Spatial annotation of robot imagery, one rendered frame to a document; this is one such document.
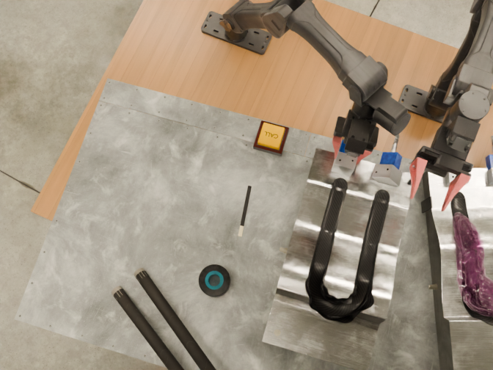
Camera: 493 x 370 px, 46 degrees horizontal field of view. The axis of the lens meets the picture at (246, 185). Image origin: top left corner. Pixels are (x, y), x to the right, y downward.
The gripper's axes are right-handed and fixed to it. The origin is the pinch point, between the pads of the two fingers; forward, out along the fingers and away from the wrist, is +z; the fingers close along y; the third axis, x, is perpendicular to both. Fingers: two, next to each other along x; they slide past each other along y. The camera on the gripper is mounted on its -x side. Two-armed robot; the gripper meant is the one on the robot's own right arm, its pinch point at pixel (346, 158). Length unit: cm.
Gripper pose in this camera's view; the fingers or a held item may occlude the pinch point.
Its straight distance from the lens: 144.8
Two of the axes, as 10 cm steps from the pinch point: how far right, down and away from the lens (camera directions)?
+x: 2.5, -6.5, 7.1
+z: -1.5, 7.0, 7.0
